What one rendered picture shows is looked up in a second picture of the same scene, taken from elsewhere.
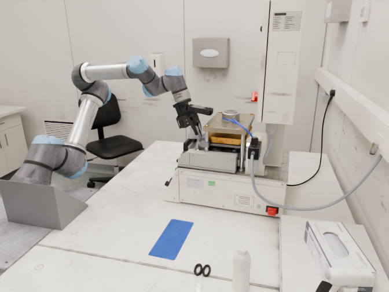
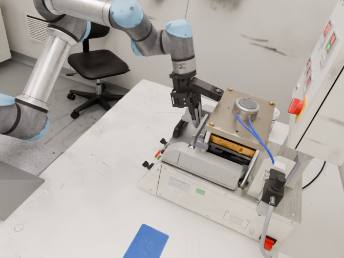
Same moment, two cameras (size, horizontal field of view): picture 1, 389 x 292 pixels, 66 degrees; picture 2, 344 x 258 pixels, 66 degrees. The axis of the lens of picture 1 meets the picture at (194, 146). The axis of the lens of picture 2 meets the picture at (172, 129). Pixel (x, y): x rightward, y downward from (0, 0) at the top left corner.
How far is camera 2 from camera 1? 0.57 m
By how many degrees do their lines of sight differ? 17
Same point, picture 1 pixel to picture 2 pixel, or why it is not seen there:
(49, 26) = not seen: outside the picture
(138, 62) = (127, 12)
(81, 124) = (44, 72)
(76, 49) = not seen: outside the picture
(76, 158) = (33, 120)
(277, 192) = (281, 227)
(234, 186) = (228, 203)
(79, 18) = not seen: outside the picture
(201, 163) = (193, 167)
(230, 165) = (230, 181)
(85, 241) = (29, 249)
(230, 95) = (235, 31)
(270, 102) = (320, 129)
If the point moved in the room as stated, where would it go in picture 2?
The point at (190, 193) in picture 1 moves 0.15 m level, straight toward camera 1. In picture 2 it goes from (171, 192) to (167, 231)
